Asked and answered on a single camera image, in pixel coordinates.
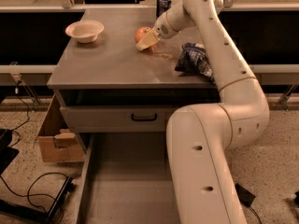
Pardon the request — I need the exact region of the cardboard box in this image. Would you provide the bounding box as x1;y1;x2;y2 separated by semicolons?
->
37;97;85;162

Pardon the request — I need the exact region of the black cable left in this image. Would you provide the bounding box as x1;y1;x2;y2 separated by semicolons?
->
0;81;69;224

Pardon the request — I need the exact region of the open grey lower drawer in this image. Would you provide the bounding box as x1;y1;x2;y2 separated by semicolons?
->
75;132;180;224

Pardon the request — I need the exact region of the white paper bowl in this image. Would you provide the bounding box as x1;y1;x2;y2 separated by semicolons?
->
65;21;104;44

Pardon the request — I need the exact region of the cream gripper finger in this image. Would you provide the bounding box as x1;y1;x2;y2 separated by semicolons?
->
136;30;160;51

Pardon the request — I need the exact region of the blue chip bag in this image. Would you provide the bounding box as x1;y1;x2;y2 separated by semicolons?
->
175;43;216;85

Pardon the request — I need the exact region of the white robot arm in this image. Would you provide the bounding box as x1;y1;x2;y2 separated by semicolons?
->
136;0;269;224

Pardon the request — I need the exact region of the red apple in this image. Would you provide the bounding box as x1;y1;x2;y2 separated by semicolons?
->
135;27;151;43

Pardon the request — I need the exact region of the blue soda can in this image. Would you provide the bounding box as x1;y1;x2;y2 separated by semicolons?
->
156;0;172;17

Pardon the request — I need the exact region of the grey drawer with black handle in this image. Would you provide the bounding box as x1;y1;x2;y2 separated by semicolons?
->
60;105;176;133

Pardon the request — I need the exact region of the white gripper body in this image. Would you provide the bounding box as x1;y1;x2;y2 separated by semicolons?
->
154;13;180;39

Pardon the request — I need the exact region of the grey drawer cabinet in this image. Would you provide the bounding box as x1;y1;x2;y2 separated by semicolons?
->
48;7;219;147

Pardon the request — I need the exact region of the black power cable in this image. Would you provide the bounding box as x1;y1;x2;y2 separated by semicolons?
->
248;205;263;224

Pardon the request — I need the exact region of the black stand base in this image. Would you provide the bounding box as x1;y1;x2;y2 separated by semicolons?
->
0;129;75;224

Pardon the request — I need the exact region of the black power adapter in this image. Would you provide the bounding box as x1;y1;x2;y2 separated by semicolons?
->
235;184;255;207

